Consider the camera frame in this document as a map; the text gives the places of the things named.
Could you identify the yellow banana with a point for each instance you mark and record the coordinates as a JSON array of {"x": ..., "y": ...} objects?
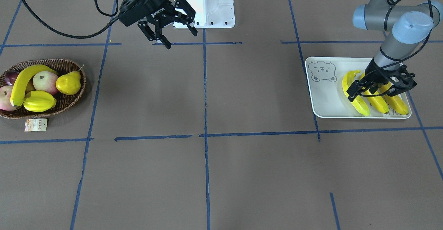
[
  {"x": 395, "y": 102},
  {"x": 358, "y": 104},
  {"x": 377, "y": 101},
  {"x": 19, "y": 87}
]

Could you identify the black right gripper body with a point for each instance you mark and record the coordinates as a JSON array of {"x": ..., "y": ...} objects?
[{"x": 154, "y": 2}]

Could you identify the dark purple plum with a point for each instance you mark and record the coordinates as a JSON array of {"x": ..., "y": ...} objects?
[{"x": 10, "y": 77}]

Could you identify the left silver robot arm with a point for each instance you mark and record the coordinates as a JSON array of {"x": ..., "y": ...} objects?
[{"x": 408, "y": 26}]

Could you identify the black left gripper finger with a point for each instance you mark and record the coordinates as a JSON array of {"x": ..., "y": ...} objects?
[{"x": 358, "y": 86}]

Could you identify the white bear tray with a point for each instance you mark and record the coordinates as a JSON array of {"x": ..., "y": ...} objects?
[{"x": 328, "y": 95}]

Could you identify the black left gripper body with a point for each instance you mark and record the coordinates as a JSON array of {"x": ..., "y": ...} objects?
[{"x": 376, "y": 71}]

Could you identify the pale green red apple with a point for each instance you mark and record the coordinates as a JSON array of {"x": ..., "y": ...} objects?
[{"x": 45, "y": 81}]

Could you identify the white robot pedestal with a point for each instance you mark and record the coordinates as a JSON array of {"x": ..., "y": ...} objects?
[{"x": 213, "y": 13}]

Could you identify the yellow pear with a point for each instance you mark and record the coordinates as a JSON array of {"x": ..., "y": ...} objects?
[{"x": 69, "y": 84}]

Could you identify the yellow starfruit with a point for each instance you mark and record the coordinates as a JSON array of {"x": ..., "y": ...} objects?
[{"x": 39, "y": 101}]

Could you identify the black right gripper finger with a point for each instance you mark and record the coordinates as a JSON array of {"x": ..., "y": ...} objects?
[
  {"x": 182, "y": 12},
  {"x": 152, "y": 29}
]

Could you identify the paper price tag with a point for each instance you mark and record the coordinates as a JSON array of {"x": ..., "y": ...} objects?
[{"x": 35, "y": 125}]

